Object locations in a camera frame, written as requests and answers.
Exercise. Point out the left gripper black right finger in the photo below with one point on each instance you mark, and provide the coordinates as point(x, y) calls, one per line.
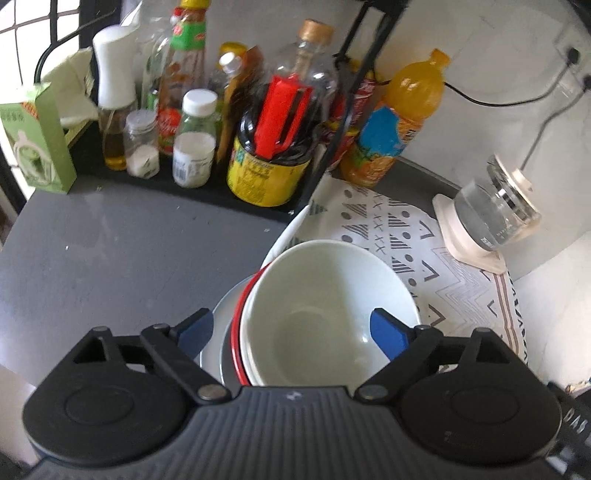
point(408, 350)

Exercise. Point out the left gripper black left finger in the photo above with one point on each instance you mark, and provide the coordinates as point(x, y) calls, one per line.
point(172, 350)

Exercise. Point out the white bakery print plate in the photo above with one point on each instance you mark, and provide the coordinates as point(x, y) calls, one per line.
point(210, 357)

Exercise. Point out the red rimmed plate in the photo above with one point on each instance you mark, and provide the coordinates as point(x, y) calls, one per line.
point(236, 351)

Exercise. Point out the large white bowl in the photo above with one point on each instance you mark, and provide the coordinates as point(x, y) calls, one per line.
point(307, 320)

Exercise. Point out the patterned table cloth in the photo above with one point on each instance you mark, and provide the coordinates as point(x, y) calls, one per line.
point(450, 295)

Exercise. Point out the glass electric kettle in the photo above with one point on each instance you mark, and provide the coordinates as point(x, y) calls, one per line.
point(497, 210)

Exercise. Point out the white lid seasoning jar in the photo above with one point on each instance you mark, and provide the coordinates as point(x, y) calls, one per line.
point(195, 139)

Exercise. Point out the dark soy sauce bottle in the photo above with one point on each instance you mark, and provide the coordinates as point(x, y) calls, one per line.
point(277, 136)

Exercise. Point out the small glass spice jar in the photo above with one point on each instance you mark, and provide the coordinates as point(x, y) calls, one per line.
point(141, 144)

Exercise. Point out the green tissue box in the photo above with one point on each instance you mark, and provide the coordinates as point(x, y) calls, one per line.
point(41, 120)

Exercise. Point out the orange juice bottle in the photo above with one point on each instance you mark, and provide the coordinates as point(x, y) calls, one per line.
point(412, 96)

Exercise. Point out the red label sauce bottle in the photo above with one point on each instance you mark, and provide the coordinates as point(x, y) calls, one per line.
point(183, 69)

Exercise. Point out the amber vinegar bottle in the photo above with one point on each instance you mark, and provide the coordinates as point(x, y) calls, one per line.
point(233, 80)

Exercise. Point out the white cap oil bottle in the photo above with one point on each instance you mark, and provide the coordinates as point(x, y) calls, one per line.
point(114, 49)

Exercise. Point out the black wire rack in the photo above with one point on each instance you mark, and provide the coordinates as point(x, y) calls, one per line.
point(391, 11)

